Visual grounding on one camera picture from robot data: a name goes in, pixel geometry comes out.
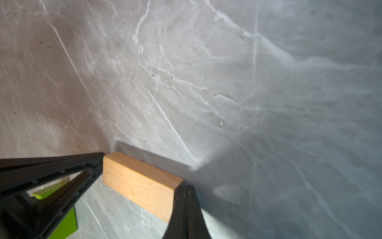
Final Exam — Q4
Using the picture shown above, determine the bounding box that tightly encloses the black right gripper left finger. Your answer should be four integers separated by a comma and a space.
1, 152, 105, 239

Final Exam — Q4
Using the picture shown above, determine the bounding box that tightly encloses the engraved natural wood block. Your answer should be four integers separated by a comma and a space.
103, 152, 184, 223

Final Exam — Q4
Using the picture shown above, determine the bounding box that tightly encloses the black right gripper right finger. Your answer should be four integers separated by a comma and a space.
163, 185, 211, 239

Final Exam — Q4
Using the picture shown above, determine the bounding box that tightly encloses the green wood block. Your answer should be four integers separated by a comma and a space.
32, 182, 78, 239

